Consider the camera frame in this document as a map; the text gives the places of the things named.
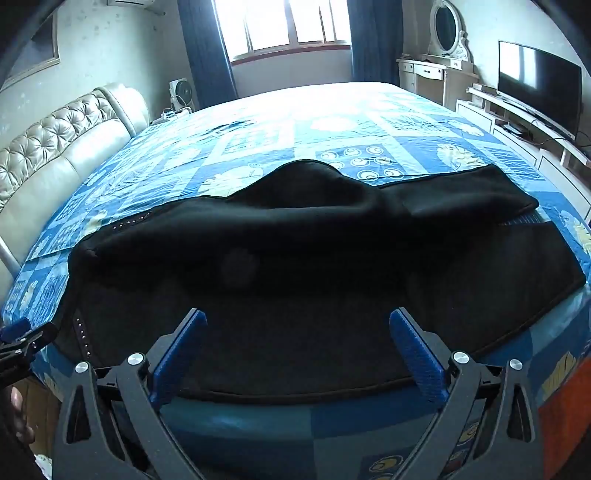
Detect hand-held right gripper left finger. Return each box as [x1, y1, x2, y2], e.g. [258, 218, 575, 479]
[52, 307, 208, 480]

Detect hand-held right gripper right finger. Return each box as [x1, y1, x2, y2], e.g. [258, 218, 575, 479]
[389, 307, 546, 480]

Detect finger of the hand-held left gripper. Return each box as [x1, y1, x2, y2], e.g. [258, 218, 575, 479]
[0, 318, 33, 344]
[0, 323, 59, 372]

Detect black pants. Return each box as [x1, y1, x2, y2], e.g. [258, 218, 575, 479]
[55, 158, 586, 406]

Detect person's left hand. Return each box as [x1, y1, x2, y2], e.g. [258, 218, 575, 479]
[8, 387, 37, 445]

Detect beige tufted leather headboard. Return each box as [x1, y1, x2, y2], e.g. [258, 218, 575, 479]
[0, 83, 151, 296]

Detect white bedside table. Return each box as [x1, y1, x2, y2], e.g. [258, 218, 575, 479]
[150, 107, 192, 125]

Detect white television stand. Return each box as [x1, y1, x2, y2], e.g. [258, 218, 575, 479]
[455, 83, 591, 185]

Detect blue leaf-print bedsheet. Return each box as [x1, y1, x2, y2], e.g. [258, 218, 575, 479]
[0, 82, 591, 480]

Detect white fan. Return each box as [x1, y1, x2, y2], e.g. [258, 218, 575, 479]
[168, 78, 194, 112]

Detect white vanity dresser with mirror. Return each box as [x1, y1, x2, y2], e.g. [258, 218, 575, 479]
[396, 0, 476, 112]

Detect black flat television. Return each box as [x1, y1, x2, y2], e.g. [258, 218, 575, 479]
[498, 41, 583, 139]

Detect blue curtain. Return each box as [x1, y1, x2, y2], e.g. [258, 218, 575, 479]
[346, 0, 404, 86]
[178, 0, 238, 109]

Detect window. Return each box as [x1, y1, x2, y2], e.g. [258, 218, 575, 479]
[212, 0, 354, 62]

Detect black cable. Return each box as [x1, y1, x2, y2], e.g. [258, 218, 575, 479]
[530, 119, 580, 149]

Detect framed wall picture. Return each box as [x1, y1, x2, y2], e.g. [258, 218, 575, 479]
[0, 11, 62, 90]

